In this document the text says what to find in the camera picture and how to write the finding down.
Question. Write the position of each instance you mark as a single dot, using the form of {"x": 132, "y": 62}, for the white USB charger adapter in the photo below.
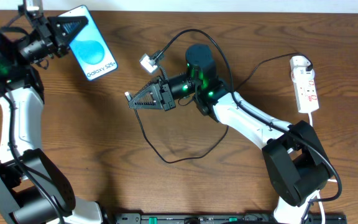
{"x": 301, "y": 61}

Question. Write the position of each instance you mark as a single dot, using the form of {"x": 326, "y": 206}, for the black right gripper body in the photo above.
{"x": 167, "y": 95}

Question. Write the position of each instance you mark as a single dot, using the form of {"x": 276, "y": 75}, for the blue Galaxy smartphone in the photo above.
{"x": 89, "y": 47}

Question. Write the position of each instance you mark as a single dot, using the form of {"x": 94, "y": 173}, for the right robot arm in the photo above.
{"x": 297, "y": 165}

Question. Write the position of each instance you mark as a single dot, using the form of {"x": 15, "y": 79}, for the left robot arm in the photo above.
{"x": 32, "y": 188}

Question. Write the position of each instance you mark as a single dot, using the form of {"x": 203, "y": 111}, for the white power strip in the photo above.
{"x": 305, "y": 90}

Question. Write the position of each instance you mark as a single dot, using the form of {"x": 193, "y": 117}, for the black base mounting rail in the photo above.
{"x": 136, "y": 218}

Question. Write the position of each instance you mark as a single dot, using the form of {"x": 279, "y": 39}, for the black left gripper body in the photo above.
{"x": 52, "y": 36}

